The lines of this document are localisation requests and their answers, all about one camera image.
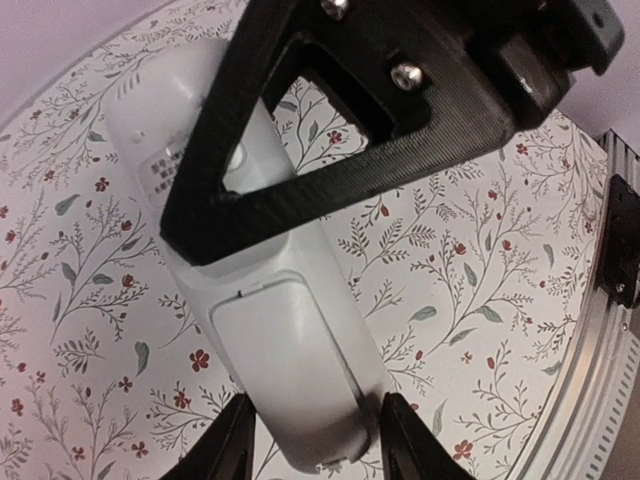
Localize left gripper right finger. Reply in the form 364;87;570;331
379;393;474;480

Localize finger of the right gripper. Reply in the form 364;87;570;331
159;0;524;269

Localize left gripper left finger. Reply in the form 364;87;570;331
167;393;256;480

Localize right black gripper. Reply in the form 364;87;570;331
464;0;626;131

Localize front aluminium rail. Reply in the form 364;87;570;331
508;131;639;479

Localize white remote control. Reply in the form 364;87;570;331
105;39;387;474

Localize floral patterned table mat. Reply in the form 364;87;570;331
1;8;607;479

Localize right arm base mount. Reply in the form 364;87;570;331
596;174;639;309

